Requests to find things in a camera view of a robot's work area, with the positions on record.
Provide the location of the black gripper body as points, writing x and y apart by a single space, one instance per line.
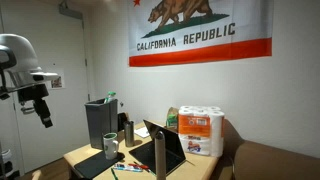
31 93

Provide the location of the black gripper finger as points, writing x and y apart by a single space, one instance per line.
47 122

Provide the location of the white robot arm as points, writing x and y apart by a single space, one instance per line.
20 56

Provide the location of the green pen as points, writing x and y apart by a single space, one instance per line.
114 174

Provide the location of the blue pen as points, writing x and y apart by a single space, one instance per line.
125 167

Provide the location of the red pen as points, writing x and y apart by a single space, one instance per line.
141 166

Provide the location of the white door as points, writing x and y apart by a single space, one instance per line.
63 126

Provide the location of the small picture on door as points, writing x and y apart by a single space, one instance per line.
56 82

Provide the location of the dark grey trash bin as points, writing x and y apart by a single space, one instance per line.
100 123

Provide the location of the black mat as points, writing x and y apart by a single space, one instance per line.
96 165

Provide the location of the bottle with green cap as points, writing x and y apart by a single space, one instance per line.
109 96

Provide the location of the steel tumbler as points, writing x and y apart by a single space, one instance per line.
129 133

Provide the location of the grey door closer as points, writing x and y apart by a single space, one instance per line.
70 11

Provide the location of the white paper sheet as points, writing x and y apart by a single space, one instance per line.
142 132

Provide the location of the black laptop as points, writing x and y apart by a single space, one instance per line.
173 146

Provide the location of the paper towel roll pack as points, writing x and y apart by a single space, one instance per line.
200 133

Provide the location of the California Republic flag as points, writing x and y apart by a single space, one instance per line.
200 36

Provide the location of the brown sofa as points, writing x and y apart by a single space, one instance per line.
273 163

